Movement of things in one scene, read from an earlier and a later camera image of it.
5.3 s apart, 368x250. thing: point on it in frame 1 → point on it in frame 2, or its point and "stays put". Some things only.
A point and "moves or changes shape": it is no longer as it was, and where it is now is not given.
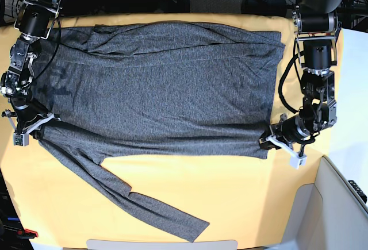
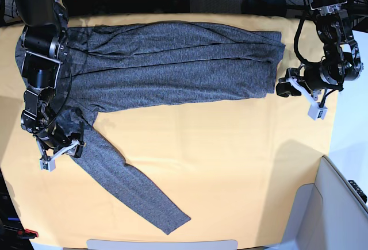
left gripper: (30, 114) → (56, 137)
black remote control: (358, 190) stays put
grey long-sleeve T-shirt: (172, 88) moves or changes shape
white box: (326, 215) stays put
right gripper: (292, 133) → (318, 75)
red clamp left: (27, 234) stays put
